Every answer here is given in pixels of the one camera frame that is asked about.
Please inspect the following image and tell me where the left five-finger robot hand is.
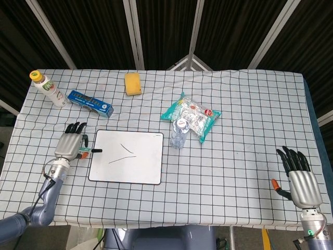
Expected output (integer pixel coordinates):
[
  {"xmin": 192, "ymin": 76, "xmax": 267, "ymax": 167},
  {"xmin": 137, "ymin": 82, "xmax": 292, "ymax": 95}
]
[{"xmin": 54, "ymin": 121, "xmax": 92, "ymax": 161}]

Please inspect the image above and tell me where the right five-finger robot hand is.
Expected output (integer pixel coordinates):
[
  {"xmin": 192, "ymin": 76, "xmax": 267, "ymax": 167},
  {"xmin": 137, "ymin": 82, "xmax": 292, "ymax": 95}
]
[{"xmin": 271, "ymin": 145, "xmax": 324, "ymax": 210}]

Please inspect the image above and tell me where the green whiteboard marker black cap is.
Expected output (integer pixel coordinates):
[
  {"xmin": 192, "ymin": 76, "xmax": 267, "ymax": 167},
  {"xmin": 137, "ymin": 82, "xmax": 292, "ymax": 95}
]
[{"xmin": 78, "ymin": 147, "xmax": 103, "ymax": 154}]

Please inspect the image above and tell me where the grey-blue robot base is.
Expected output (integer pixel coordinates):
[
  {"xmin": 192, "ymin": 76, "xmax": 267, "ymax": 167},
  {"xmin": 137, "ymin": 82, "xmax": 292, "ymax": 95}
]
[{"xmin": 104, "ymin": 225, "xmax": 216, "ymax": 250}]

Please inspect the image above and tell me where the white dry-erase board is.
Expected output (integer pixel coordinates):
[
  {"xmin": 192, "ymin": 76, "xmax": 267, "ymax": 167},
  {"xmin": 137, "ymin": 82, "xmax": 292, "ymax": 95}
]
[{"xmin": 88, "ymin": 129, "xmax": 164, "ymax": 185}]

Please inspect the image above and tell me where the blue cardboard box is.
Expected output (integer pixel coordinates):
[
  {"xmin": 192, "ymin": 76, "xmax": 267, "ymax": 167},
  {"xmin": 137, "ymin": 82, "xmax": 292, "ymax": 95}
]
[{"xmin": 67, "ymin": 90, "xmax": 114, "ymax": 119}]

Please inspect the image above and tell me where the white drink bottle yellow-green cap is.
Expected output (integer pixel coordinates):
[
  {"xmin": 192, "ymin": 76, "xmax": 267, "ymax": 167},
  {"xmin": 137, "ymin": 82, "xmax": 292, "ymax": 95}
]
[{"xmin": 29, "ymin": 70, "xmax": 67, "ymax": 108}]

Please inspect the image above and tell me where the blue table edge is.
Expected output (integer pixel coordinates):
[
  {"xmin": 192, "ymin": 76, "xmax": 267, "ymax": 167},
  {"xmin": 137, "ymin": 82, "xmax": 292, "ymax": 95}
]
[{"xmin": 303, "ymin": 75, "xmax": 333, "ymax": 183}]

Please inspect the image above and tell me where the white black checkered tablecloth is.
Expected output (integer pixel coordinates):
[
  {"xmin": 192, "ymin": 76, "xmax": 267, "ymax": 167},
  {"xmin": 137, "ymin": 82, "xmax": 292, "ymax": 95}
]
[{"xmin": 0, "ymin": 68, "xmax": 329, "ymax": 230}]

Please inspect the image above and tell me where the white metal table leg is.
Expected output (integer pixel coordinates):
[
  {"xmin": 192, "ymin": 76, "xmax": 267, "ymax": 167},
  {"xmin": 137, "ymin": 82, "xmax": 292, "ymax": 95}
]
[{"xmin": 228, "ymin": 226, "xmax": 236, "ymax": 250}]

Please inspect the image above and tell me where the yellow sponge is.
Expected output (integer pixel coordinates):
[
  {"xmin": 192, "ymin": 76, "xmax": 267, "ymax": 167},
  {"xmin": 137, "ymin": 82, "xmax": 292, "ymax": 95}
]
[{"xmin": 124, "ymin": 72, "xmax": 143, "ymax": 97}]

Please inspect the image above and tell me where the clear plastic water bottle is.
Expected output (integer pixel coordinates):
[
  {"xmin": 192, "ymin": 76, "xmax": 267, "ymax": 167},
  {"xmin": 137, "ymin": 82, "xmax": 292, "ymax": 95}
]
[{"xmin": 170, "ymin": 117, "xmax": 190, "ymax": 149}]

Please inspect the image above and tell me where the teal silver snack packet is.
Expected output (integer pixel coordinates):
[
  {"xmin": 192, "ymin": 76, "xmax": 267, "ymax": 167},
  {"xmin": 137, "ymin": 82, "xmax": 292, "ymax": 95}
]
[{"xmin": 160, "ymin": 91, "xmax": 222, "ymax": 144}]

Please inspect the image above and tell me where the white triangular metal stand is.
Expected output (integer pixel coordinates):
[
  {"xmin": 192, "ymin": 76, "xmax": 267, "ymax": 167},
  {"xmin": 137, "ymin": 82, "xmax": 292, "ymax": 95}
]
[{"xmin": 166, "ymin": 53, "xmax": 214, "ymax": 71}]

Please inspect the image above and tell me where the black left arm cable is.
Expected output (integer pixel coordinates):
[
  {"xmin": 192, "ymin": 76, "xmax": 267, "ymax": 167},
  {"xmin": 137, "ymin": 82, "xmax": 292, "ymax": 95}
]
[{"xmin": 30, "ymin": 172, "xmax": 57, "ymax": 216}]

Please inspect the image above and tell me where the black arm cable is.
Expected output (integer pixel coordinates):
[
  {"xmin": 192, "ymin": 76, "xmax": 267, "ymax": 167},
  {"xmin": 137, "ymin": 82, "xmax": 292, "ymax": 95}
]
[
  {"xmin": 30, "ymin": 172, "xmax": 57, "ymax": 216},
  {"xmin": 292, "ymin": 235, "xmax": 313, "ymax": 247}
]

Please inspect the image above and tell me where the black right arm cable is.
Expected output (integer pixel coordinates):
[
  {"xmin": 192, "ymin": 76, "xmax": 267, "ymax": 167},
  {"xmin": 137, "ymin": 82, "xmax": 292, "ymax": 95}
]
[{"xmin": 292, "ymin": 235, "xmax": 313, "ymax": 247}]

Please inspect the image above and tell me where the black folding screen white frame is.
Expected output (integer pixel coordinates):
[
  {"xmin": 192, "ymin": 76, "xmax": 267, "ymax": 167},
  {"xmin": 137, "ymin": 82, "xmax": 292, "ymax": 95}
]
[{"xmin": 0, "ymin": 0, "xmax": 333, "ymax": 128}]

